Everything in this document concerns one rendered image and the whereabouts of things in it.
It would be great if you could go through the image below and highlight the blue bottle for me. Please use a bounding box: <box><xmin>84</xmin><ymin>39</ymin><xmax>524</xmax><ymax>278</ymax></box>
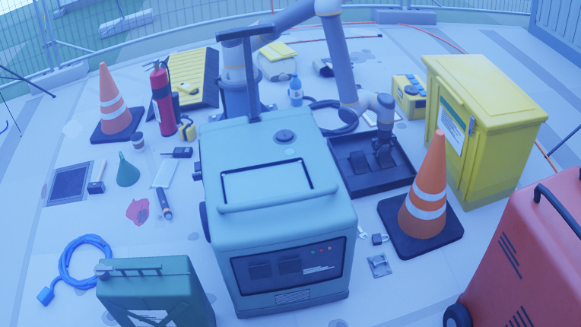
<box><xmin>287</xmin><ymin>72</ymin><xmax>305</xmax><ymax>108</ymax></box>

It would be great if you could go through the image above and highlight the blue container wall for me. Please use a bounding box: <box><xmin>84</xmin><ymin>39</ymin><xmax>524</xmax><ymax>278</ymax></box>
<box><xmin>528</xmin><ymin>0</ymin><xmax>581</xmax><ymax>56</ymax></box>

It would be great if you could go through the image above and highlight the blue coiled cable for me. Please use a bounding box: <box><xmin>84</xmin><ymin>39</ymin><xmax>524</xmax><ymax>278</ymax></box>
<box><xmin>36</xmin><ymin>233</ymin><xmax>113</xmax><ymax>307</ymax></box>

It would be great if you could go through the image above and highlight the pale green generator body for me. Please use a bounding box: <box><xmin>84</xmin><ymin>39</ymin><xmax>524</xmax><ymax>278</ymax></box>
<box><xmin>198</xmin><ymin>106</ymin><xmax>360</xmax><ymax>319</ymax></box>

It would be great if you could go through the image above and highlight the yellow white case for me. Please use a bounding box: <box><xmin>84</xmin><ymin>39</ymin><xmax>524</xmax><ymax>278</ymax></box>
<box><xmin>256</xmin><ymin>41</ymin><xmax>299</xmax><ymax>83</ymax></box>

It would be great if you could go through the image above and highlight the black crate tray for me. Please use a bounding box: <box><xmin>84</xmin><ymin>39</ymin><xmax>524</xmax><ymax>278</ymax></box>
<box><xmin>326</xmin><ymin>129</ymin><xmax>418</xmax><ymax>200</ymax></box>

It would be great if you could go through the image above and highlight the yellow cabinet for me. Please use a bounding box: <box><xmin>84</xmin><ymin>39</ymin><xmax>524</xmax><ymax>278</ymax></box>
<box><xmin>421</xmin><ymin>53</ymin><xmax>550</xmax><ymax>213</ymax></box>

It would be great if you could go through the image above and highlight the dark floor hatch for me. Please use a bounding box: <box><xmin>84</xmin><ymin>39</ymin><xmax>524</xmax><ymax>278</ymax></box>
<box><xmin>46</xmin><ymin>159</ymin><xmax>95</xmax><ymax>208</ymax></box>

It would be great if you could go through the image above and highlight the black telescopic handle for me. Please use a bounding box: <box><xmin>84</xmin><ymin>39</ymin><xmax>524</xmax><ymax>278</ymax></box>
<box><xmin>215</xmin><ymin>24</ymin><xmax>277</xmax><ymax>124</ymax></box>

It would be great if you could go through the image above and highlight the yellow black ramp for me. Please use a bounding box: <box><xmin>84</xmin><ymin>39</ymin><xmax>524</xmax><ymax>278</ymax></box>
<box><xmin>145</xmin><ymin>46</ymin><xmax>221</xmax><ymax>122</ymax></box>

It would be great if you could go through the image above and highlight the black tripod leg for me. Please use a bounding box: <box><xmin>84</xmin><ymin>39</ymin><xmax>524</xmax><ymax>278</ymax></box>
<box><xmin>0</xmin><ymin>63</ymin><xmax>57</xmax><ymax>137</ymax></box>

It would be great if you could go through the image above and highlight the green funnel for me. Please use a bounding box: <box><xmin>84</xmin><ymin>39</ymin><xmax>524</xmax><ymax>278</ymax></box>
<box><xmin>116</xmin><ymin>151</ymin><xmax>141</xmax><ymax>189</ymax></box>

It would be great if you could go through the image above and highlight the red rag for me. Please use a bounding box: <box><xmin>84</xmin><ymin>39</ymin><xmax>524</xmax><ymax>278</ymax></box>
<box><xmin>125</xmin><ymin>197</ymin><xmax>151</xmax><ymax>227</ymax></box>

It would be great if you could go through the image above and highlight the pale green carry bar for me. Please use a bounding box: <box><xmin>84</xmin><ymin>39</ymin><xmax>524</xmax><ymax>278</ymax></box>
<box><xmin>216</xmin><ymin>183</ymin><xmax>340</xmax><ymax>214</ymax></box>

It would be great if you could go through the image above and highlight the black rod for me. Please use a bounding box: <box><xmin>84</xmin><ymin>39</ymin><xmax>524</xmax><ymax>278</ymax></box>
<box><xmin>545</xmin><ymin>122</ymin><xmax>581</xmax><ymax>158</ymax></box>

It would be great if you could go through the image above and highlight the black coiled hose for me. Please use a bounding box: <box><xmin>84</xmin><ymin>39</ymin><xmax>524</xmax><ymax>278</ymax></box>
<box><xmin>303</xmin><ymin>95</ymin><xmax>360</xmax><ymax>138</ymax></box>

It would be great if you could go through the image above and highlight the red fire extinguisher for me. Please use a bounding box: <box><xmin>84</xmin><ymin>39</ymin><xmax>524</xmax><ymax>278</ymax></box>
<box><xmin>142</xmin><ymin>59</ymin><xmax>179</xmax><ymax>138</ymax></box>

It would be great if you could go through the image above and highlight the grey mesh fence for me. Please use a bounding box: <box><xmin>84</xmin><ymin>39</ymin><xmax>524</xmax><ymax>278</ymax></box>
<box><xmin>0</xmin><ymin>0</ymin><xmax>533</xmax><ymax>92</ymax></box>

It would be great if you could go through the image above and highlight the green jerry can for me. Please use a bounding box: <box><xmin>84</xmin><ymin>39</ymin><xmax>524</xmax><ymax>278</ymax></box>
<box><xmin>94</xmin><ymin>254</ymin><xmax>217</xmax><ymax>327</ymax></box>

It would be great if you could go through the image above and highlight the orange white traffic cone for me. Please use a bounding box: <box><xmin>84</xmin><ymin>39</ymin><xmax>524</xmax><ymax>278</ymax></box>
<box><xmin>376</xmin><ymin>128</ymin><xmax>465</xmax><ymax>262</ymax></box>
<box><xmin>89</xmin><ymin>62</ymin><xmax>146</xmax><ymax>146</ymax></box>

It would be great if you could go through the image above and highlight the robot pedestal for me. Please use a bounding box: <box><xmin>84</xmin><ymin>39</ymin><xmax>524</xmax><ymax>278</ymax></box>
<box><xmin>217</xmin><ymin>75</ymin><xmax>279</xmax><ymax>121</ymax></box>

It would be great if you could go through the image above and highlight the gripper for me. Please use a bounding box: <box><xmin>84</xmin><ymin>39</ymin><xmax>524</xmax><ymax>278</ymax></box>
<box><xmin>371</xmin><ymin>129</ymin><xmax>397</xmax><ymax>158</ymax></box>

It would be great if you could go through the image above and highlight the yellow control box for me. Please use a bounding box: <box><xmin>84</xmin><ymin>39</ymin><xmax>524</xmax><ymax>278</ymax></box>
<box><xmin>391</xmin><ymin>72</ymin><xmax>428</xmax><ymax>122</ymax></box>

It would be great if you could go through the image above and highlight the black handheld radio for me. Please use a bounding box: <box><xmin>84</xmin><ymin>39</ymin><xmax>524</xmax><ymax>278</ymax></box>
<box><xmin>159</xmin><ymin>145</ymin><xmax>195</xmax><ymax>160</ymax></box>

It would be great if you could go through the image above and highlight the black orange flashlight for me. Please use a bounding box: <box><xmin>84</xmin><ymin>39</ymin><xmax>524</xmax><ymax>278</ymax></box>
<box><xmin>154</xmin><ymin>186</ymin><xmax>174</xmax><ymax>221</ymax></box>

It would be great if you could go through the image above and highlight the grey concrete fence block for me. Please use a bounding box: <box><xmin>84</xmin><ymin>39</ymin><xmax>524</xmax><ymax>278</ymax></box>
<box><xmin>97</xmin><ymin>7</ymin><xmax>155</xmax><ymax>40</ymax></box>
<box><xmin>27</xmin><ymin>58</ymin><xmax>90</xmax><ymax>97</ymax></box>
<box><xmin>370</xmin><ymin>7</ymin><xmax>438</xmax><ymax>27</ymax></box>

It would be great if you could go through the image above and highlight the black wooden-handled mallet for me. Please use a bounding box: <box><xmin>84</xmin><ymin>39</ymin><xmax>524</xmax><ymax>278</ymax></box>
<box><xmin>86</xmin><ymin>158</ymin><xmax>109</xmax><ymax>195</ymax></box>

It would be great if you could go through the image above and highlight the white clipboard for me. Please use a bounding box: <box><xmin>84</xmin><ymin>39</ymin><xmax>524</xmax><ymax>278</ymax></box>
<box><xmin>360</xmin><ymin>107</ymin><xmax>404</xmax><ymax>129</ymax></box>

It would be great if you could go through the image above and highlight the white brown cup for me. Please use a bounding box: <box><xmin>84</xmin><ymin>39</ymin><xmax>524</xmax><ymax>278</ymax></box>
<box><xmin>129</xmin><ymin>131</ymin><xmax>146</xmax><ymax>154</ymax></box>

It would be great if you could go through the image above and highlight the red cable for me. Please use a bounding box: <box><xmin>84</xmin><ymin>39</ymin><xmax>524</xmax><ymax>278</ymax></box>
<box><xmin>283</xmin><ymin>33</ymin><xmax>383</xmax><ymax>46</ymax></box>

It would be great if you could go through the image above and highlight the grey anchor plate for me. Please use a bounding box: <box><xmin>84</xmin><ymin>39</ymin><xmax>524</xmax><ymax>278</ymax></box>
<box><xmin>366</xmin><ymin>252</ymin><xmax>394</xmax><ymax>279</ymax></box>

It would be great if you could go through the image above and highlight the red wheeled machine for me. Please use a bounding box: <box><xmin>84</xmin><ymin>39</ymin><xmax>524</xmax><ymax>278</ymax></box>
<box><xmin>442</xmin><ymin>165</ymin><xmax>581</xmax><ymax>327</ymax></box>

